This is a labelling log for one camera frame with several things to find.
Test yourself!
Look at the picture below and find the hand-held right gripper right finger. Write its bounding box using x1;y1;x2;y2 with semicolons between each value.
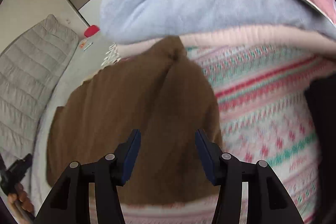
195;128;299;224

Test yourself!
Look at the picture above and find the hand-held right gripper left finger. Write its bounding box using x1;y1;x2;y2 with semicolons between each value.
34;129;142;224

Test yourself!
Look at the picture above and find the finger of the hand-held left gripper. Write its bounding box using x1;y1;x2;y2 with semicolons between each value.
8;153;33;174

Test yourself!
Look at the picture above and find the brown coat with fur collar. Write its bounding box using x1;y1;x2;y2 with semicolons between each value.
47;35;223;207

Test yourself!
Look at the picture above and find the person's left hand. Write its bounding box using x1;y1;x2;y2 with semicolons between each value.
7;182;34;214

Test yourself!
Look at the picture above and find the grey bed sheet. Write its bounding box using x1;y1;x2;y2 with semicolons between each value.
0;38;117;216

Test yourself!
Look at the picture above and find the patterned knit blanket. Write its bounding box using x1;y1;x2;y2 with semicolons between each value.
88;43;336;224

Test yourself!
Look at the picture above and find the grey quilted headboard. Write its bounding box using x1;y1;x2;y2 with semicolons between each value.
0;14;80;152

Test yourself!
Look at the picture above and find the black puffer jacket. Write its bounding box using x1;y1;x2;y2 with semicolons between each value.
303;76;336;216

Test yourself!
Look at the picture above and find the pale pink blanket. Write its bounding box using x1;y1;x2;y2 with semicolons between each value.
115;25;336;62

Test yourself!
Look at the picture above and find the red box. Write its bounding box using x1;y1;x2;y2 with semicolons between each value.
84;25;100;38

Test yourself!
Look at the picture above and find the light blue duvet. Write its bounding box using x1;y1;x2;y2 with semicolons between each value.
99;0;336;45

